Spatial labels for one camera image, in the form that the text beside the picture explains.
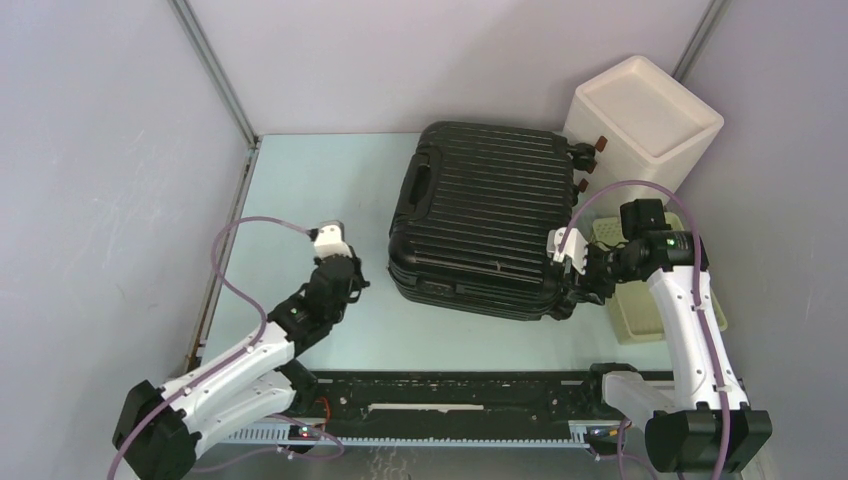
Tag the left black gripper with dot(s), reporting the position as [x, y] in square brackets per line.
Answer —
[359, 282]

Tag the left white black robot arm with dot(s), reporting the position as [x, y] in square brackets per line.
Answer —
[163, 431]

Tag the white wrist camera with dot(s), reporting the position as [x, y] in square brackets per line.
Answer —
[569, 248]
[328, 240]

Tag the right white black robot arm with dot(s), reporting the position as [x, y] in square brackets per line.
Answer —
[709, 420]

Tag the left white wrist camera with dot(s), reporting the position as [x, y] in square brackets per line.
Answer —
[328, 240]

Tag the pale yellow perforated basket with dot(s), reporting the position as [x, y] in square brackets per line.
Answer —
[642, 311]

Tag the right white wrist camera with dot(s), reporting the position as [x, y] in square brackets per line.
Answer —
[569, 248]

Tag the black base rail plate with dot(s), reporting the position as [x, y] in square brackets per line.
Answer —
[464, 407]

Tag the black ribbed hard-shell suitcase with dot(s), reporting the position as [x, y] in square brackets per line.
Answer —
[475, 210]

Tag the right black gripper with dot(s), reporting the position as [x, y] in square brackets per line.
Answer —
[590, 283]

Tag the white stacked drawer unit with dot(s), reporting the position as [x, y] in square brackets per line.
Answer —
[644, 124]

